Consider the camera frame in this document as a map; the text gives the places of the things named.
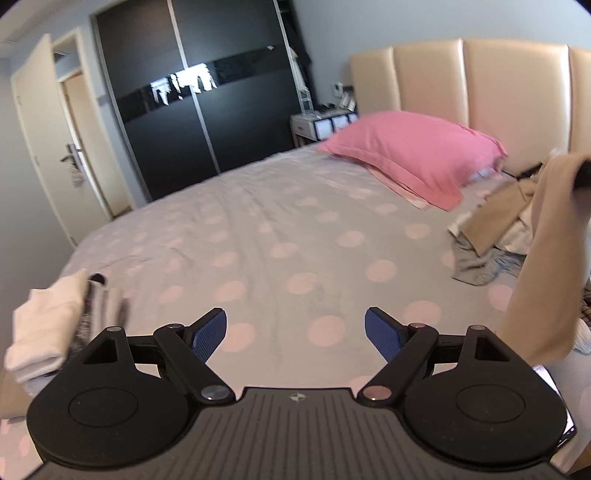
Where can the pink pillow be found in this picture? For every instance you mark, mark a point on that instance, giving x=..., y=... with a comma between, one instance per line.
x=429, y=156

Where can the white bedside table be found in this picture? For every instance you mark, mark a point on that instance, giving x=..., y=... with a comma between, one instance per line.
x=313, y=127

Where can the white room door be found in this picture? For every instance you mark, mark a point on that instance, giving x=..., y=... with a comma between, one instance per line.
x=55, y=150

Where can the grey pink-dotted bed sheet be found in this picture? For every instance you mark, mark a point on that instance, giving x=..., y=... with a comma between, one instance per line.
x=295, y=250

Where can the cream padded headboard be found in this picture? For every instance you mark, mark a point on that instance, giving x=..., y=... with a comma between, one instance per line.
x=532, y=97

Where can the pile of unfolded clothes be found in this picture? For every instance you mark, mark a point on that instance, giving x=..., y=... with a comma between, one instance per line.
x=495, y=238

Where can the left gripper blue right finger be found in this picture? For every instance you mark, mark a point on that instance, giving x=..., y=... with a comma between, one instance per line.
x=384, y=332

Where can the stack of folded clothes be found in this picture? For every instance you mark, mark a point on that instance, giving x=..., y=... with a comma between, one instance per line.
x=56, y=323

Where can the beige knit sweater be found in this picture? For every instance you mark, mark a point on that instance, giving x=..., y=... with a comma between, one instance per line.
x=542, y=317

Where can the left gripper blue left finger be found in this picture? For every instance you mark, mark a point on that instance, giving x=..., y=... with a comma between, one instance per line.
x=207, y=333

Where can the beige folded cloth under stack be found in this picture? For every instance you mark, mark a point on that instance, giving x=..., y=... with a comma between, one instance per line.
x=14, y=400

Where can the black sliding wardrobe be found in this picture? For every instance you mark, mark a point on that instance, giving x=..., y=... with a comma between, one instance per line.
x=200, y=87

